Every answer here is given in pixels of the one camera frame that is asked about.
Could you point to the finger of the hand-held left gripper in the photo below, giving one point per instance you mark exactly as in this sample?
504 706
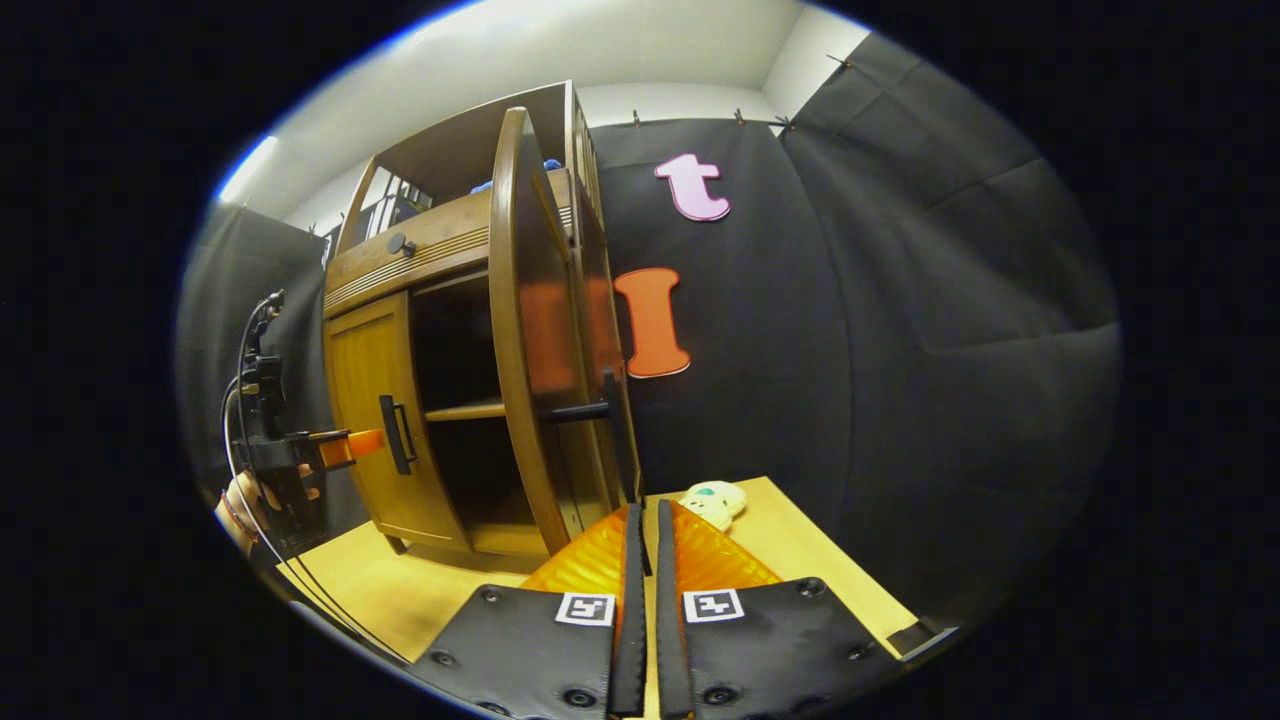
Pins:
360 445

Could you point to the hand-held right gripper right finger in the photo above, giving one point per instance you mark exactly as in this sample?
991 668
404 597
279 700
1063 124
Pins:
672 650

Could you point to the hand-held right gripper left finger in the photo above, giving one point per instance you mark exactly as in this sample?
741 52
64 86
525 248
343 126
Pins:
630 650

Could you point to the wooden cabinet door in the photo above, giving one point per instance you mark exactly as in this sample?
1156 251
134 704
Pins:
545 330
365 400

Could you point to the wooden double-door shoe cabinet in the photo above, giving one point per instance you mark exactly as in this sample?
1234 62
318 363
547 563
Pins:
450 150

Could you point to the wooden cabinet drawer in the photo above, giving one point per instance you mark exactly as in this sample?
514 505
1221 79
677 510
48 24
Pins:
430 250

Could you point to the white green plush toy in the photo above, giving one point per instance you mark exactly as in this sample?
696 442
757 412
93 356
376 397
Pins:
715 500

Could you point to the black round drawer knob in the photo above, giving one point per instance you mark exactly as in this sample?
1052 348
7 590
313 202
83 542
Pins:
397 243

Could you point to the black tape strip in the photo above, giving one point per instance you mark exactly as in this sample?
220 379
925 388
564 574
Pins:
915 638

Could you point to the blue folded towel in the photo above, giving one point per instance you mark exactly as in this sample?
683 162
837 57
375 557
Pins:
553 164

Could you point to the black backdrop cloth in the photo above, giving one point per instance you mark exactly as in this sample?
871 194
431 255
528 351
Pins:
900 350

